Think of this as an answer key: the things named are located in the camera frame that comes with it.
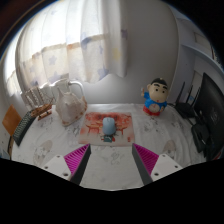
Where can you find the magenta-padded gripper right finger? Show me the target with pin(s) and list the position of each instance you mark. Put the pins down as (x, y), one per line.
(147, 159)

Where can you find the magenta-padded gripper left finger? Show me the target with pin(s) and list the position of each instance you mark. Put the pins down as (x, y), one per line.
(76, 159)

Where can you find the light blue computer mouse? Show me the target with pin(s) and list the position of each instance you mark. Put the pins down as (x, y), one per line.
(108, 126)

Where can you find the white cartoon-print tablecloth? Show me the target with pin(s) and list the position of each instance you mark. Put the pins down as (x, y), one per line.
(156, 133)

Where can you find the large white conch shell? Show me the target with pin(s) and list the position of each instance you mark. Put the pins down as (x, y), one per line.
(70, 108)

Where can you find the black computer keyboard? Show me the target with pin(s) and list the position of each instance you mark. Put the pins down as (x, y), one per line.
(23, 128)

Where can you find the wooden model sailing ship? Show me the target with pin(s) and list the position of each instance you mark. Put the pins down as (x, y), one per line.
(41, 108)

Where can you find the cartoon boy figurine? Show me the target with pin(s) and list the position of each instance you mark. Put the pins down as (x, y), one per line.
(156, 98)

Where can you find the black router with antennas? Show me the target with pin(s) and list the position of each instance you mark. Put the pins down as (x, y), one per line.
(185, 108)

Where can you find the brown wooden chair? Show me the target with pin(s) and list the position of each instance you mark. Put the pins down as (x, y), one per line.
(11, 120)

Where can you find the white radiator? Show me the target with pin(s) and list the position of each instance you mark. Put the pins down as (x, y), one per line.
(61, 85)

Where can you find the black computer monitor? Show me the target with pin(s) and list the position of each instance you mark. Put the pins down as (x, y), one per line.
(211, 110)

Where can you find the white star-print curtain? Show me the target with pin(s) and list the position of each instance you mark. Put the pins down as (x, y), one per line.
(76, 40)

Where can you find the white wall shelf unit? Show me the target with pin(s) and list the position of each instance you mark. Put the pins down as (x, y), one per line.
(200, 53)

